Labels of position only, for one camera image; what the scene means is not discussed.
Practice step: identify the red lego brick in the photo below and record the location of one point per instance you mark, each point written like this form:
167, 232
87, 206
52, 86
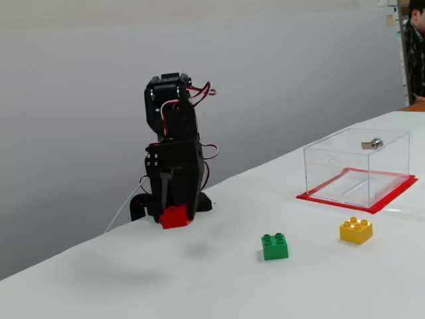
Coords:
174, 217

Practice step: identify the yellow lego brick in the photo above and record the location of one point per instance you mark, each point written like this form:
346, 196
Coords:
356, 232

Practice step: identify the green lego brick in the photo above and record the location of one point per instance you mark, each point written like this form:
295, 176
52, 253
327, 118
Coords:
275, 247

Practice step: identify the red tape frame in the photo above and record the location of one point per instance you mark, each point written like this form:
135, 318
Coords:
382, 208

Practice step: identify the brown wooden desk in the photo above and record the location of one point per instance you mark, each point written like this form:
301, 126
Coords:
415, 107

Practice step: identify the transparent plastic box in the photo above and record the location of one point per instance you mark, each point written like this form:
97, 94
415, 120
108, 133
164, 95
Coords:
388, 179

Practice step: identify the silver box lock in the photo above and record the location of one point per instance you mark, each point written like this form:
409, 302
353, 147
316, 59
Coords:
375, 143

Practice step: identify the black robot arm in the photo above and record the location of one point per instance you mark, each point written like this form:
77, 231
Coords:
179, 119

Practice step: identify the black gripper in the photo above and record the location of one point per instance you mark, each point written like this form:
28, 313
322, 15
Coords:
183, 163

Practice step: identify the beige paper note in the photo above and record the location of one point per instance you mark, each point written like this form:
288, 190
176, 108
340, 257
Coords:
390, 20

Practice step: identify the person in plaid shirt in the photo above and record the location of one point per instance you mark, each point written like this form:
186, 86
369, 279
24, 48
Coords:
415, 56

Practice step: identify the black table clamp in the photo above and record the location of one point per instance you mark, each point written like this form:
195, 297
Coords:
136, 206

